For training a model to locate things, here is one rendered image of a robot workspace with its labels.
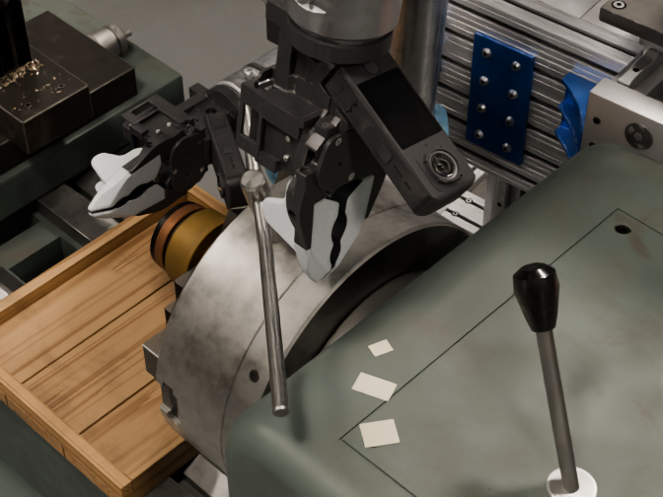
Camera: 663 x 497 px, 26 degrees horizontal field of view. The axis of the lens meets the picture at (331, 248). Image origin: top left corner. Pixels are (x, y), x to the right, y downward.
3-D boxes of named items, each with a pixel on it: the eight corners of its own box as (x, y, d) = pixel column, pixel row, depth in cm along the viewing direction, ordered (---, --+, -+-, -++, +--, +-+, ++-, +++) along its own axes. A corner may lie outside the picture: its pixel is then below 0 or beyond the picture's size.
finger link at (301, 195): (322, 223, 104) (336, 122, 99) (339, 235, 103) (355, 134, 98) (275, 247, 101) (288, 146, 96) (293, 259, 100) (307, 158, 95)
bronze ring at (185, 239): (268, 215, 141) (204, 176, 146) (200, 265, 137) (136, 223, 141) (275, 282, 148) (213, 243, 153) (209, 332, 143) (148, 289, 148)
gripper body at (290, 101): (306, 119, 107) (326, -27, 99) (392, 174, 102) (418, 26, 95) (231, 154, 102) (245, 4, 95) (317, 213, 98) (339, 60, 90)
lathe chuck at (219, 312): (469, 320, 153) (432, 140, 127) (265, 538, 143) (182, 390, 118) (405, 278, 157) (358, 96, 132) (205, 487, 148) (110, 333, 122)
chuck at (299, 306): (494, 338, 151) (462, 159, 125) (291, 559, 142) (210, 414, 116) (469, 320, 153) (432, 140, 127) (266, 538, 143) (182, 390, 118)
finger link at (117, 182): (61, 190, 151) (129, 150, 156) (98, 217, 148) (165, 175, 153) (57, 169, 149) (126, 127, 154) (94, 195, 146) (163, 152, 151)
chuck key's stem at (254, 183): (268, 247, 128) (237, 172, 118) (292, 241, 128) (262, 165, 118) (271, 266, 126) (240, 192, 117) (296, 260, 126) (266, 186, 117)
